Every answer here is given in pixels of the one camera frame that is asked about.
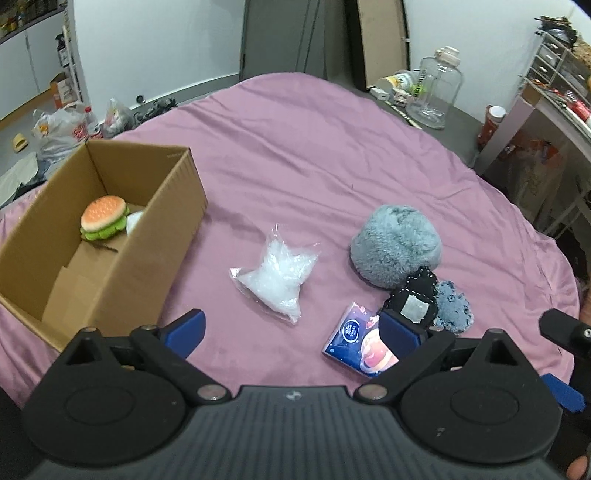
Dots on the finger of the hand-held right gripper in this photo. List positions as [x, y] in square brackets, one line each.
[563, 392]

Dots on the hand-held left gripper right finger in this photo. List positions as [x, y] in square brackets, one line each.
[399, 337]

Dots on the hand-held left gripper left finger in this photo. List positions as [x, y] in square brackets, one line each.
[187, 332]

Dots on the black stitched fabric pouch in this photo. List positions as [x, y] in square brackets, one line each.
[413, 295]

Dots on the blue tissue pack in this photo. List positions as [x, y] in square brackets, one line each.
[351, 339]

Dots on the small blue-grey plush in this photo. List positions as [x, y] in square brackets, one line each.
[455, 307]

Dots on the brown cardboard box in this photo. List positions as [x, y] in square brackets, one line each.
[152, 258]

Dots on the grey fluffy plush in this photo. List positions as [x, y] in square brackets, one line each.
[395, 244]

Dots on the clear bag of white stuffing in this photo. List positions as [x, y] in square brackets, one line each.
[279, 277]

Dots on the white round soft toy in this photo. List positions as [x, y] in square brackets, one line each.
[135, 224]

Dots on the person's right hand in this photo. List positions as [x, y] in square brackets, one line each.
[579, 467]

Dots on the burger plush toy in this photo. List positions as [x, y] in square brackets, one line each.
[104, 217]

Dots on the beige printed tote bag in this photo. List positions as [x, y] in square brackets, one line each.
[535, 180]

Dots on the pink bedsheet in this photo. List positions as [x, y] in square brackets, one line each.
[300, 161]

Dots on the desk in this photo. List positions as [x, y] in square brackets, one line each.
[517, 120]

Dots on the red container white lid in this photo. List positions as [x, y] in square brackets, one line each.
[491, 127]

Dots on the clear plastic bag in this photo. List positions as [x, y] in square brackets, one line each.
[117, 117]

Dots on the dark toy figures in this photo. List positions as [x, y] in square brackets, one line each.
[157, 108]

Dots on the lying red label bottle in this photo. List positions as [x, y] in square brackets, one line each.
[579, 106]

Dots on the white cloth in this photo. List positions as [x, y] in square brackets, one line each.
[18, 177]

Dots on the red label plastic bottle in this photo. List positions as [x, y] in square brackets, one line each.
[92, 122]

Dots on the white plastic bag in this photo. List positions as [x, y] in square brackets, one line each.
[57, 134]

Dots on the white charger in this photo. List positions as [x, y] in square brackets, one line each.
[379, 93]

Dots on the large clear water jug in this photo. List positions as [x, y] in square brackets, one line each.
[434, 87]

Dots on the yellow slipper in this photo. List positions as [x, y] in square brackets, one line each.
[20, 142]

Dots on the instant noodle cup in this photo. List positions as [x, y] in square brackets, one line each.
[397, 81]

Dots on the orange white carton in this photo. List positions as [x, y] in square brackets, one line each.
[62, 90]

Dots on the grey drawer organizer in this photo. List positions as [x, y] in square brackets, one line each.
[554, 60]

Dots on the white rack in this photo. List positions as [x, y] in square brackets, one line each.
[74, 64]

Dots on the black clutter pile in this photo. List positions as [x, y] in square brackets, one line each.
[556, 25]

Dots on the white cabinet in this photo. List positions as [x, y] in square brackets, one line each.
[27, 69]

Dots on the grey door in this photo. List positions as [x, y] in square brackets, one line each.
[281, 37]

